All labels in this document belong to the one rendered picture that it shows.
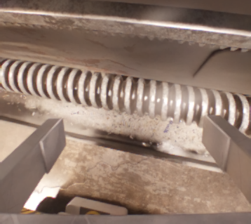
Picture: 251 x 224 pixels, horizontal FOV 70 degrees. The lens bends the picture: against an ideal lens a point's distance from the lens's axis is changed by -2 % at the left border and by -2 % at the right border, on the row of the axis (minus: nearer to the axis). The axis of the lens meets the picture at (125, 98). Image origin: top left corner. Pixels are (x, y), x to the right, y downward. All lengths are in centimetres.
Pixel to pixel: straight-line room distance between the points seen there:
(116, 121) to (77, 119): 11
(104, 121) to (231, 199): 72
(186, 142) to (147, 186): 49
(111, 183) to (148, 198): 19
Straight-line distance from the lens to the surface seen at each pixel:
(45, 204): 98
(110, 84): 19
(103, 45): 28
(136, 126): 50
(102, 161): 96
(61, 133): 16
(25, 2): 21
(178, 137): 50
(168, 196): 97
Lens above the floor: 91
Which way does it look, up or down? 79 degrees down
